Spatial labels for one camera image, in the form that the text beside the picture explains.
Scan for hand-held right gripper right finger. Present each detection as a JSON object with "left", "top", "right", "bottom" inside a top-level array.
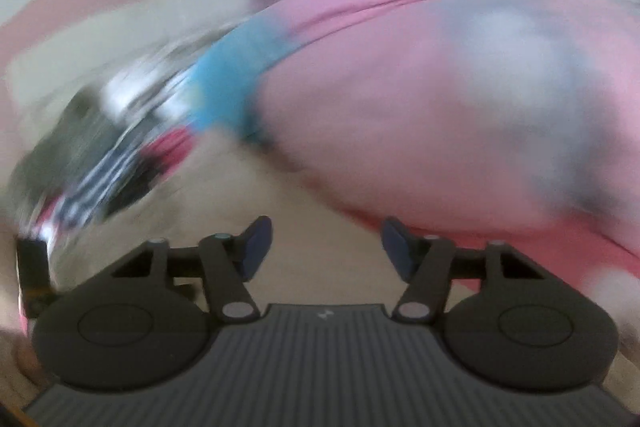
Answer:
[{"left": 381, "top": 217, "right": 546, "bottom": 323}]

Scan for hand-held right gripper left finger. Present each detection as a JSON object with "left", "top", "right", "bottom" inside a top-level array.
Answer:
[{"left": 112, "top": 215, "right": 274, "bottom": 324}]

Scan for beige pants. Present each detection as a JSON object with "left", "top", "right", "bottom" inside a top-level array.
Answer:
[{"left": 45, "top": 139, "right": 640, "bottom": 408}]

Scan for plaid shirt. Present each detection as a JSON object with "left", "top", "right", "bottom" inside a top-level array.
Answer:
[{"left": 50, "top": 142, "right": 166, "bottom": 228}]

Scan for pink and grey floral quilt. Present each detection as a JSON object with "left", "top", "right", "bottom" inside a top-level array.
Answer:
[{"left": 245, "top": 0, "right": 640, "bottom": 248}]

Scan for green leaf-print pillow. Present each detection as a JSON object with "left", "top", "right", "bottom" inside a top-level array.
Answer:
[{"left": 10, "top": 92, "right": 121, "bottom": 208}]

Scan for pink floral bed blanket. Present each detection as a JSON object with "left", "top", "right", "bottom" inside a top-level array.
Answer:
[{"left": 145, "top": 129, "right": 640, "bottom": 303}]

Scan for white fleece blanket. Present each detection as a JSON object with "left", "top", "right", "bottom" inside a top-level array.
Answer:
[{"left": 100, "top": 32, "right": 201, "bottom": 118}]

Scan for pink and white headboard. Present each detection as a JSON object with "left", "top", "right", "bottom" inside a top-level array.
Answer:
[{"left": 0, "top": 0, "right": 261, "bottom": 118}]

